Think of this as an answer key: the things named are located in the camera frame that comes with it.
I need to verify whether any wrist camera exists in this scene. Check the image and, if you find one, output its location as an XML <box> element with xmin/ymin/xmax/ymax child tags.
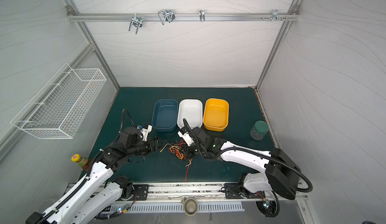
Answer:
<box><xmin>178</xmin><ymin>129</ymin><xmax>194</xmax><ymax>146</ymax></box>
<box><xmin>137</xmin><ymin>124</ymin><xmax>152</xmax><ymax>142</ymax></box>

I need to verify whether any yellow plastic bin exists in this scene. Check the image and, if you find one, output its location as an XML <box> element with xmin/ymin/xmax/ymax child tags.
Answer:
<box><xmin>203</xmin><ymin>98</ymin><xmax>229</xmax><ymax>132</ymax></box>

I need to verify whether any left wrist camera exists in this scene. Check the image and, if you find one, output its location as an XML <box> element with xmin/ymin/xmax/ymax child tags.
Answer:
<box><xmin>137</xmin><ymin>124</ymin><xmax>152</xmax><ymax>142</ymax></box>

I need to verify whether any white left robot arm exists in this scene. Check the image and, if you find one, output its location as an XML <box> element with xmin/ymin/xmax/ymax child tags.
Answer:
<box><xmin>26</xmin><ymin>126</ymin><xmax>167</xmax><ymax>224</ymax></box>

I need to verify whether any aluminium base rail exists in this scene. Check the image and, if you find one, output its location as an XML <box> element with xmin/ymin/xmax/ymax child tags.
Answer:
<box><xmin>64</xmin><ymin>181</ymin><xmax>308</xmax><ymax>201</ymax></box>

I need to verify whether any white plastic bin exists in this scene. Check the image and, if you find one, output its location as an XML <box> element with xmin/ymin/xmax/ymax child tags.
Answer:
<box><xmin>177</xmin><ymin>99</ymin><xmax>203</xmax><ymax>129</ymax></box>

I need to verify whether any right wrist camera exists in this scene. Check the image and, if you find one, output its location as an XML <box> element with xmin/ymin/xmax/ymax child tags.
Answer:
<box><xmin>178</xmin><ymin>129</ymin><xmax>194</xmax><ymax>146</ymax></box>

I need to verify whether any green lid glass jar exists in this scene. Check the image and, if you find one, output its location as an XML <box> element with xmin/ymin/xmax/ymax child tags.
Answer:
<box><xmin>250</xmin><ymin>121</ymin><xmax>269</xmax><ymax>141</ymax></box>

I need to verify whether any grey round cup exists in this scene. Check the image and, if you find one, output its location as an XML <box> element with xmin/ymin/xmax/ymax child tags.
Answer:
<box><xmin>181</xmin><ymin>197</ymin><xmax>199</xmax><ymax>216</ymax></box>

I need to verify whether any green table mat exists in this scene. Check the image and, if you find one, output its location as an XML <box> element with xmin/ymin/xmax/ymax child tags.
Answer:
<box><xmin>90</xmin><ymin>87</ymin><xmax>274</xmax><ymax>182</ymax></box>

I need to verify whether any red cable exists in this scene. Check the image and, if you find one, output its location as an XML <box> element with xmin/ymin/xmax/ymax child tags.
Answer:
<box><xmin>168</xmin><ymin>139</ymin><xmax>194</xmax><ymax>182</ymax></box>

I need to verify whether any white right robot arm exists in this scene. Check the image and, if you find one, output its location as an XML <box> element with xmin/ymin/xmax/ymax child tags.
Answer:
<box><xmin>178</xmin><ymin>127</ymin><xmax>301</xmax><ymax>200</ymax></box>

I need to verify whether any white wire basket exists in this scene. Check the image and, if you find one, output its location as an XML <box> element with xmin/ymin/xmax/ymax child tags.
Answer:
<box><xmin>10</xmin><ymin>63</ymin><xmax>106</xmax><ymax>140</ymax></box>

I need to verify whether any yellow cable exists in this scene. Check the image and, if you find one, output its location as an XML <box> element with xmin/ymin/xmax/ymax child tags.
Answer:
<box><xmin>159</xmin><ymin>143</ymin><xmax>193</xmax><ymax>167</ymax></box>

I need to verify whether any blue plastic bin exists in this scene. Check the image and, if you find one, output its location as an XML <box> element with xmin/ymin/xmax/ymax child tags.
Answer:
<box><xmin>151</xmin><ymin>99</ymin><xmax>179</xmax><ymax>132</ymax></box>

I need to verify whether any aluminium top rail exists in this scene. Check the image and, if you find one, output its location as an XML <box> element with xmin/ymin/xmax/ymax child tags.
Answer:
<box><xmin>67</xmin><ymin>10</ymin><xmax>300</xmax><ymax>23</ymax></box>

